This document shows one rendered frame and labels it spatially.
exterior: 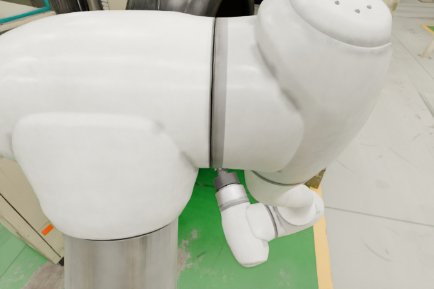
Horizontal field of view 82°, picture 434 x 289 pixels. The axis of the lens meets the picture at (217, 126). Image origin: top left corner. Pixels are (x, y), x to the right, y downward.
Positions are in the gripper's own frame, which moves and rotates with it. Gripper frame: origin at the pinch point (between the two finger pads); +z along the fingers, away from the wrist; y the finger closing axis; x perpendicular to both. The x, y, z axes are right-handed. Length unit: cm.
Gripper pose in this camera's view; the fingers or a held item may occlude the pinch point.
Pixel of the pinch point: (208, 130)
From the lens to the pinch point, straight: 83.1
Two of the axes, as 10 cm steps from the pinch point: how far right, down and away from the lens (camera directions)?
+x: 9.2, -3.8, -0.8
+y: 2.3, 3.8, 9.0
